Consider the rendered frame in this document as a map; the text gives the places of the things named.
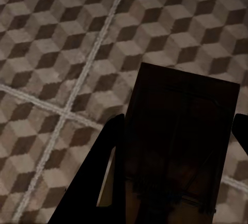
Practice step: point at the mousetrap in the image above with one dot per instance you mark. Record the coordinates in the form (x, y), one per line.
(177, 130)

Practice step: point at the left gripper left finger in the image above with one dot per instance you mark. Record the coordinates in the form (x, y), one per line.
(78, 205)

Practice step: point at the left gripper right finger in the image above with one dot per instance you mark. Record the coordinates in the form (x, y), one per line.
(240, 130)

